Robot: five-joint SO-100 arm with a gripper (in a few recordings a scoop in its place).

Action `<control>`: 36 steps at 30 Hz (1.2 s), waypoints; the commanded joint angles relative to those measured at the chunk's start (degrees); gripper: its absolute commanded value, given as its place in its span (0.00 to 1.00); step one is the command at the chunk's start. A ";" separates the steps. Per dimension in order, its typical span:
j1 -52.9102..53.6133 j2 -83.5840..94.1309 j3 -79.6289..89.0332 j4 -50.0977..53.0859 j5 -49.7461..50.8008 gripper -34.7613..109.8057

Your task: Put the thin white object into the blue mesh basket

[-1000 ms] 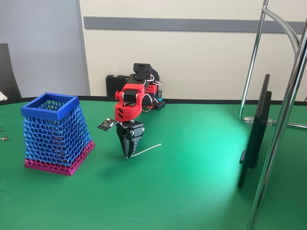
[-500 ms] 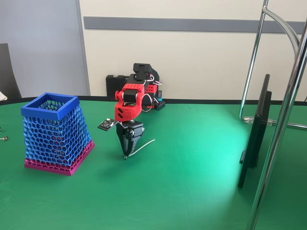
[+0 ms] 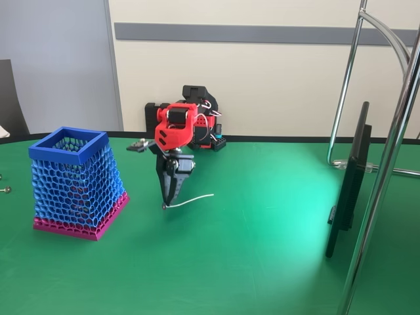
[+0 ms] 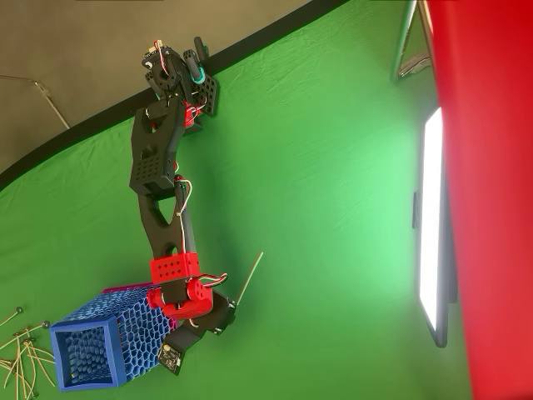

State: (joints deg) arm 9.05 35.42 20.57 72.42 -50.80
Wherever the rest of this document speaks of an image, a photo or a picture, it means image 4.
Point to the red blurred foreground object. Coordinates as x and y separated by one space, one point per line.
491 166

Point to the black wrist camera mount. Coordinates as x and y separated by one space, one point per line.
175 346

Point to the clear plastic clip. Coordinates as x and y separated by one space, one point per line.
414 62

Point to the chrome tube stand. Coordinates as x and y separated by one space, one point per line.
400 41

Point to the green cloth with black edge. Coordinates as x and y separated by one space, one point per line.
291 208

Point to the flat LED light panel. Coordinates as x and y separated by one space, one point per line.
431 208

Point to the spare candle wick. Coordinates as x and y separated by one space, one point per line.
41 368
43 357
18 366
45 323
18 310

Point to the candle wick with metal base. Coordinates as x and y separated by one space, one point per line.
249 279

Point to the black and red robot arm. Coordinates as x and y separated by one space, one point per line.
154 158

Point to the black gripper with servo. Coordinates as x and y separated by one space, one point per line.
219 313

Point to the blue and magenta mesh basket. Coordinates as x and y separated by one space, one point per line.
116 354

